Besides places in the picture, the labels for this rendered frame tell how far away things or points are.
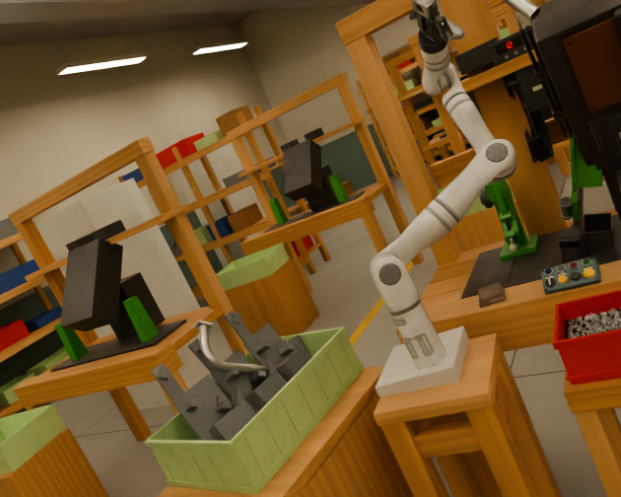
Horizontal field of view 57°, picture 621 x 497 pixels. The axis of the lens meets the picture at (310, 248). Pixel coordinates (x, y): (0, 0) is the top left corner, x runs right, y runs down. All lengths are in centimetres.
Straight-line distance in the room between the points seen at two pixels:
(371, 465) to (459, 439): 38
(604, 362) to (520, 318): 39
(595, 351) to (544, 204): 94
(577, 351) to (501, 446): 31
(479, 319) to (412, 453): 46
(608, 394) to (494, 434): 29
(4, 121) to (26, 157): 55
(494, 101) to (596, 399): 116
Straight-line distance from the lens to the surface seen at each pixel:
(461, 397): 152
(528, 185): 229
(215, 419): 190
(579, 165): 189
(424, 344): 159
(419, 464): 168
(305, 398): 179
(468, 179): 156
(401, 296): 154
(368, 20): 232
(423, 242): 157
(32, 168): 909
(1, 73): 955
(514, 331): 183
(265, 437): 168
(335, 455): 176
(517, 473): 164
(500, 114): 224
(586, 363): 150
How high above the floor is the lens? 160
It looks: 10 degrees down
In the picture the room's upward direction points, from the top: 25 degrees counter-clockwise
